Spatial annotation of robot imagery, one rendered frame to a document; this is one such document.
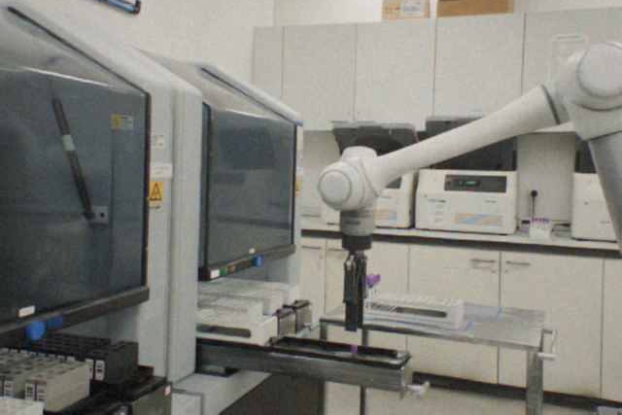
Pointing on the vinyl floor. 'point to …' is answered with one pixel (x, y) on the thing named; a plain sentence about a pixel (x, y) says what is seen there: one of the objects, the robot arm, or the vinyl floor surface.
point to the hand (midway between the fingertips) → (354, 316)
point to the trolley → (522, 329)
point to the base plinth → (513, 392)
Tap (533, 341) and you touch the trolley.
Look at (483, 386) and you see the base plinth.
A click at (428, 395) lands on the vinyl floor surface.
